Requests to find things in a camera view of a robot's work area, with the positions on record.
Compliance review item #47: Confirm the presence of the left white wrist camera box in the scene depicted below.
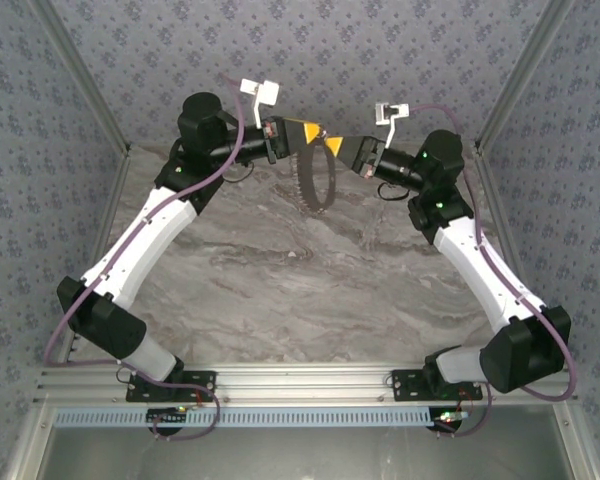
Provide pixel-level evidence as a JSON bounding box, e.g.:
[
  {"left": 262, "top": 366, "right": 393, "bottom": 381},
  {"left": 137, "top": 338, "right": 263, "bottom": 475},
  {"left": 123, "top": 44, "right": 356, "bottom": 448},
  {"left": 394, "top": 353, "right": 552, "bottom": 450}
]
[{"left": 239, "top": 76, "right": 283, "bottom": 129}]

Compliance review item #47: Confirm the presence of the white slotted cable duct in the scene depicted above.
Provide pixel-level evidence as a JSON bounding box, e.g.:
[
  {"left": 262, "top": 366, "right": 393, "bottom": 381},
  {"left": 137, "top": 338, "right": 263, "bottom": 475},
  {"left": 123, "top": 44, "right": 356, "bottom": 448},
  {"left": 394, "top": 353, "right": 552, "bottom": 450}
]
[{"left": 52, "top": 405, "right": 444, "bottom": 429}]

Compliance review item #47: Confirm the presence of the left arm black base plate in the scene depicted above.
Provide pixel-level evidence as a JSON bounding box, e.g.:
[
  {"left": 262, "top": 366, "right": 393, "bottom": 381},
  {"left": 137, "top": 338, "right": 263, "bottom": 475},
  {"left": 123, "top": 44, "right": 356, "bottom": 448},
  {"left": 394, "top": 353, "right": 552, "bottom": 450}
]
[{"left": 125, "top": 370, "right": 218, "bottom": 403}]

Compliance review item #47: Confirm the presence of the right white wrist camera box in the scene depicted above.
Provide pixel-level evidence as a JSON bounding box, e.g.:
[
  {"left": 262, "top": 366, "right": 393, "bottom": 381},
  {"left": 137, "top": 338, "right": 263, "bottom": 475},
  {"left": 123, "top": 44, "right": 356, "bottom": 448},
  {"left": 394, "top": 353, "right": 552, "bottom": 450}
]
[{"left": 373, "top": 101, "right": 412, "bottom": 149}]

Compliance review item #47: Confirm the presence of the long aluminium base rail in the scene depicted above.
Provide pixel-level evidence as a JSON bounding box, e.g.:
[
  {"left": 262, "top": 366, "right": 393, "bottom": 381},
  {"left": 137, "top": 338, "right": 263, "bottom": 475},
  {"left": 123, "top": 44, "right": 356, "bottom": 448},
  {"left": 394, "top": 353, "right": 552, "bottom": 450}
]
[{"left": 32, "top": 363, "right": 580, "bottom": 404}]

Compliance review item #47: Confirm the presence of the aluminium frame corner post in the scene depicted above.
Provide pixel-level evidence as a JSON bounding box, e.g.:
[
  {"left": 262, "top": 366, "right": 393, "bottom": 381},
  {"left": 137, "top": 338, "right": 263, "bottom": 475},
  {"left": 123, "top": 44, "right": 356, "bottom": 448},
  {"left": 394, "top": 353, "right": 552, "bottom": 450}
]
[
  {"left": 29, "top": 0, "right": 132, "bottom": 154},
  {"left": 474, "top": 0, "right": 577, "bottom": 154}
]

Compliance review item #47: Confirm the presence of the left thin black wire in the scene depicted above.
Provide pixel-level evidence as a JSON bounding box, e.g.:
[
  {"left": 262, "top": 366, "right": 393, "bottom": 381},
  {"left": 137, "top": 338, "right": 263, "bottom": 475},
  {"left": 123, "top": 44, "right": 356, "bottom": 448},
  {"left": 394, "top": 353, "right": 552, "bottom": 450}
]
[{"left": 224, "top": 162, "right": 257, "bottom": 184}]

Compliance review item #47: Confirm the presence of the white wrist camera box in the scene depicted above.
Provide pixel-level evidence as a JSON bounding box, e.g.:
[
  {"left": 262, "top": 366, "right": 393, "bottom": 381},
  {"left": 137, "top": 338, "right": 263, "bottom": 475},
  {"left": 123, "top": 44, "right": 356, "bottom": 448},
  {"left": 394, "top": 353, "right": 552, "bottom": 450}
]
[
  {"left": 239, "top": 76, "right": 283, "bottom": 129},
  {"left": 373, "top": 101, "right": 412, "bottom": 149}
]

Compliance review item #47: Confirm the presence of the right thin black wire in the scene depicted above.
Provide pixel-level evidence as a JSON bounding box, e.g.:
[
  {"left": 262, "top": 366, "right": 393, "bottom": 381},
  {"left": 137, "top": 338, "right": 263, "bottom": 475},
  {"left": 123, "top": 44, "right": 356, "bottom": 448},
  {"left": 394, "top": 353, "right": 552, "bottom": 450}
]
[{"left": 377, "top": 182, "right": 412, "bottom": 202}]

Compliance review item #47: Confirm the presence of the aluminium frame lower post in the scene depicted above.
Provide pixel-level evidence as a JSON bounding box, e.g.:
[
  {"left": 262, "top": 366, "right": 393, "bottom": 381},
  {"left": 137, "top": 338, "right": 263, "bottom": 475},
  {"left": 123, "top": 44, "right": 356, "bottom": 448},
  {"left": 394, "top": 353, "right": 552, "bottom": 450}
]
[
  {"left": 552, "top": 402, "right": 600, "bottom": 480},
  {"left": 4, "top": 403, "right": 56, "bottom": 480}
]

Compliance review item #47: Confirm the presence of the thin black wire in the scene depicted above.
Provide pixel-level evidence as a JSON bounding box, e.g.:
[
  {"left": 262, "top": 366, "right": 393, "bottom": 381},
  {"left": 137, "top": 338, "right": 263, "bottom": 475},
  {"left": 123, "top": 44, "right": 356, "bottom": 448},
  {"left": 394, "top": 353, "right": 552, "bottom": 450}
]
[
  {"left": 224, "top": 162, "right": 257, "bottom": 184},
  {"left": 377, "top": 182, "right": 412, "bottom": 202}
]

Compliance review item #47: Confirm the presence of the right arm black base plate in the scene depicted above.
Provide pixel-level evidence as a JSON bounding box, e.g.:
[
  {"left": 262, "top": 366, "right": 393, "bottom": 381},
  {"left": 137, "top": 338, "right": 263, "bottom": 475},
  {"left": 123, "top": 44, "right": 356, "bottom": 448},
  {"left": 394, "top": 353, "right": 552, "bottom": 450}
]
[{"left": 390, "top": 369, "right": 484, "bottom": 402}]

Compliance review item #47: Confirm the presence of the right black controller board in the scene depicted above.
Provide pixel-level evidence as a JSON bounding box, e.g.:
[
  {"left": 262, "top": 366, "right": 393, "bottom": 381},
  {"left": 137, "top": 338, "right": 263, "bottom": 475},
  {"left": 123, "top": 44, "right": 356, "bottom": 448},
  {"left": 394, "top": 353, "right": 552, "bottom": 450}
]
[{"left": 431, "top": 407, "right": 470, "bottom": 434}]

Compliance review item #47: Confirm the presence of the left thin red wire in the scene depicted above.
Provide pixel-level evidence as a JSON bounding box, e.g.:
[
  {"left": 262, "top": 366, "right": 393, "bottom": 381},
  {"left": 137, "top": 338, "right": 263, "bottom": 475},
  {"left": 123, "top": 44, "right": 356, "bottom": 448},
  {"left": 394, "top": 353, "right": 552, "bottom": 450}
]
[{"left": 185, "top": 377, "right": 208, "bottom": 407}]

